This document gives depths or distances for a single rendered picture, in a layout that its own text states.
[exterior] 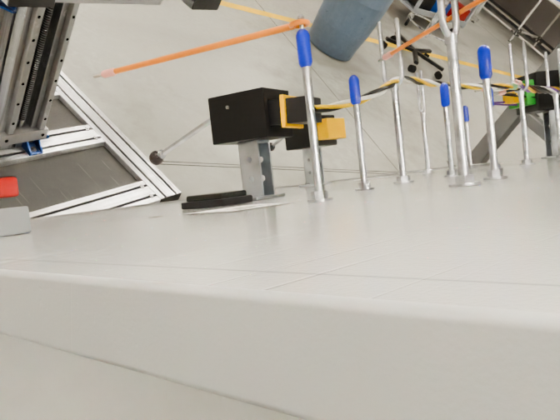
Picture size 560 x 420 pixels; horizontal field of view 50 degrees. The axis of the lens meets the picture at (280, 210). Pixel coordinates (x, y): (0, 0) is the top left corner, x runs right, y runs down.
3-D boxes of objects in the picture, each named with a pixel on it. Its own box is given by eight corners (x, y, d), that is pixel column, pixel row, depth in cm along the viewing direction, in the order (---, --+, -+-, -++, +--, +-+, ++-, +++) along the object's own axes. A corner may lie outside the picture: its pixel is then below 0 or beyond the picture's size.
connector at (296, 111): (272, 127, 52) (271, 104, 52) (324, 122, 50) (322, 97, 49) (256, 127, 49) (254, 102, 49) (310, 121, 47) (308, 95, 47)
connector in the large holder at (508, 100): (536, 104, 99) (533, 78, 99) (520, 105, 98) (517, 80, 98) (517, 108, 105) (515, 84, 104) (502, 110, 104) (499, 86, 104)
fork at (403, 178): (389, 184, 52) (372, 20, 51) (396, 182, 54) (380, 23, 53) (411, 182, 51) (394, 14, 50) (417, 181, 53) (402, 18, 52)
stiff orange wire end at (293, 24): (100, 82, 43) (99, 73, 43) (314, 28, 34) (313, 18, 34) (87, 80, 42) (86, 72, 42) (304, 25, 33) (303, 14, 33)
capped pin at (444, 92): (460, 176, 54) (452, 80, 54) (443, 177, 55) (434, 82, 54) (461, 175, 56) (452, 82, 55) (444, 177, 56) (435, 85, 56)
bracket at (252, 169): (262, 197, 54) (256, 142, 54) (285, 195, 53) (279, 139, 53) (232, 202, 50) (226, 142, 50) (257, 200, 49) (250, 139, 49)
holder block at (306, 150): (282, 187, 96) (275, 126, 95) (342, 182, 87) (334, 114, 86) (262, 190, 92) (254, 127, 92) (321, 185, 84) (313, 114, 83)
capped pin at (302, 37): (308, 202, 36) (288, 19, 35) (333, 199, 35) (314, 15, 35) (306, 202, 34) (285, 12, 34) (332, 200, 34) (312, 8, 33)
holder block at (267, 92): (241, 144, 54) (236, 101, 54) (293, 137, 52) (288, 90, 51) (212, 145, 51) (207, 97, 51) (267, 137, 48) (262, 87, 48)
